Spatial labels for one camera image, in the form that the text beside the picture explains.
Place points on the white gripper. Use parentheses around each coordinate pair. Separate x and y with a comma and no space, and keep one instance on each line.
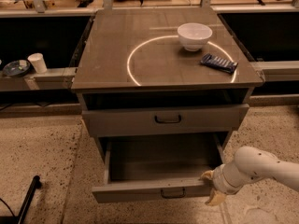
(219,179)

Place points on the grey drawer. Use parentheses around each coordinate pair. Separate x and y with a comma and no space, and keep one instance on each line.
(164,120)
(155,167)

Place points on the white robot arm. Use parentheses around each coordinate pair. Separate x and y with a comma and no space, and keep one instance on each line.
(249,165)

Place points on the grey top drawer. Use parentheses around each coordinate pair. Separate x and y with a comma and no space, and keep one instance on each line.
(164,120)

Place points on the grey drawer cabinet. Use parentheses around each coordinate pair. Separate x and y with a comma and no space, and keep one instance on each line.
(133,59)

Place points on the dark blue snack packet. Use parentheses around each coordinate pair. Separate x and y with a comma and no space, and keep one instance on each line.
(219,63)

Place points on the white ceramic bowl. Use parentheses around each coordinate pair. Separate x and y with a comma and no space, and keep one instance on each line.
(193,36)

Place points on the black stand leg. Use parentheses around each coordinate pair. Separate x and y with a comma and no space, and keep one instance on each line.
(20,217)

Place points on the white paper cup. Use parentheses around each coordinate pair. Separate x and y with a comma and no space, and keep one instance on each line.
(37,61)

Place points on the dark round plate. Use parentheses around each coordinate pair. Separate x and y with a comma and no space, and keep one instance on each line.
(17,68)

